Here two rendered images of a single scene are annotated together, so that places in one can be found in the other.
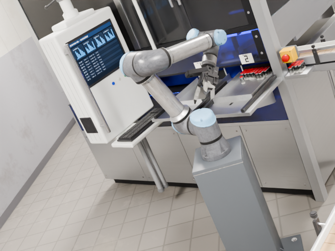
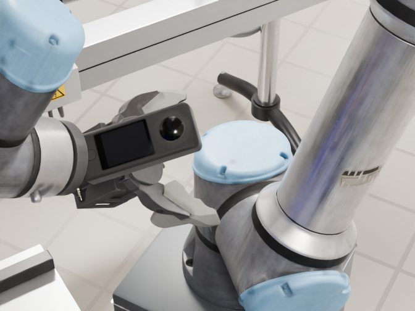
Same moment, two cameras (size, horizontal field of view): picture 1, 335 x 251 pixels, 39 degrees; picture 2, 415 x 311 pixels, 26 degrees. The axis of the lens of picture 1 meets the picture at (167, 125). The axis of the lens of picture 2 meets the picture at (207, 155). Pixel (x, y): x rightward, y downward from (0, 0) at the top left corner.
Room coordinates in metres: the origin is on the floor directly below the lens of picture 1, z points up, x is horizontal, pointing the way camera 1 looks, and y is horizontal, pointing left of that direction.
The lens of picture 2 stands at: (2.86, -0.05, 1.75)
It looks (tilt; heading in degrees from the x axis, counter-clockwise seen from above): 45 degrees down; 192
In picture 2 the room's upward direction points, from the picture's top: straight up
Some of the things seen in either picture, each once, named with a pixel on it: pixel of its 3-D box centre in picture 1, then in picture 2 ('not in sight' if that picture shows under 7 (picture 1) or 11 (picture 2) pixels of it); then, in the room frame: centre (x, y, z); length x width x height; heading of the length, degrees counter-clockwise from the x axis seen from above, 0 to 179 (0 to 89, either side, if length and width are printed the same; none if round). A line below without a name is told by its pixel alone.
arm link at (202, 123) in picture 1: (204, 124); (243, 182); (2.11, -0.17, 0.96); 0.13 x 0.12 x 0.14; 30
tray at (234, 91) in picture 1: (246, 84); not in sight; (2.54, -0.51, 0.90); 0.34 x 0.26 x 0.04; 134
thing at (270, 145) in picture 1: (209, 111); not in sight; (3.56, -0.36, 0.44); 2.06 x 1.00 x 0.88; 44
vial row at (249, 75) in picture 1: (254, 74); not in sight; (2.62, -0.59, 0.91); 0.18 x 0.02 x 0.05; 44
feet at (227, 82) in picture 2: not in sight; (265, 116); (1.02, -0.29, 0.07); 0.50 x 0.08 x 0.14; 44
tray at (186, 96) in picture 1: (200, 90); not in sight; (2.79, -0.27, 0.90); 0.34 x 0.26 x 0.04; 134
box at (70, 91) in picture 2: not in sight; (50, 86); (1.49, -0.69, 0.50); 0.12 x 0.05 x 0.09; 134
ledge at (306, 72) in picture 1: (300, 71); not in sight; (2.46, -0.81, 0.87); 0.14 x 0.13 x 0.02; 134
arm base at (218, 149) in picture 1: (213, 144); (238, 240); (2.11, -0.17, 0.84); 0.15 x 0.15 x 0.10
